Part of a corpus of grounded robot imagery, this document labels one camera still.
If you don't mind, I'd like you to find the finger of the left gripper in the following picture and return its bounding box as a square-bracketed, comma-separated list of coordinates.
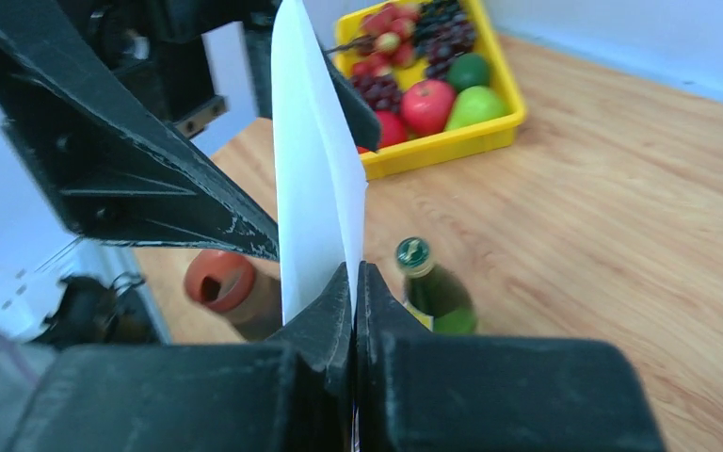
[0, 1, 279, 261]
[323, 51, 381, 153]

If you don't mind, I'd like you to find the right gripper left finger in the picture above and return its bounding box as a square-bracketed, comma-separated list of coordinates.
[7, 266, 352, 451]

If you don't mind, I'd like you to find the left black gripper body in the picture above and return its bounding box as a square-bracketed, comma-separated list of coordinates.
[59, 1, 280, 137]

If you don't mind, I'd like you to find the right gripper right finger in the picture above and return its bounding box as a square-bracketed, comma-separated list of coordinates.
[356, 263, 667, 451]

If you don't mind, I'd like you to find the white paper coffee filter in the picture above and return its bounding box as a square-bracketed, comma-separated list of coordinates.
[271, 1, 367, 322]

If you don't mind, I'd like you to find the red apple front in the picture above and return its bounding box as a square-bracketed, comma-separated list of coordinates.
[376, 110, 410, 152]

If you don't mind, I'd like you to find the red apple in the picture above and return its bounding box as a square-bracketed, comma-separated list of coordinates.
[401, 79, 457, 137]
[376, 110, 410, 152]

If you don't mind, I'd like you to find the red apple middle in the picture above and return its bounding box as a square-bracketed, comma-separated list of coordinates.
[401, 79, 457, 137]

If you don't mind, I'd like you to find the yellow plastic fruit tray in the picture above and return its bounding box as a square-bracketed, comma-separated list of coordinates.
[333, 1, 526, 180]

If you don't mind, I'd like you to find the green glass Perrier bottle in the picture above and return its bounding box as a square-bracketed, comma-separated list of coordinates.
[394, 236, 478, 335]

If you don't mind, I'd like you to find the small red fruits cluster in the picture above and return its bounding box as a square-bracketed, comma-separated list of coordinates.
[349, 2, 422, 77]

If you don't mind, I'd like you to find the green pear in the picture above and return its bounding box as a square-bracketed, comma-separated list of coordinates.
[444, 86, 508, 131]

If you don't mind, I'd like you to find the green lime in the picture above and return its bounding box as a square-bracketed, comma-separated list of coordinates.
[446, 53, 491, 93]

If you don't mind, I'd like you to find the dark purple grape bunch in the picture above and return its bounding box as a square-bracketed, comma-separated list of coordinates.
[350, 1, 477, 114]

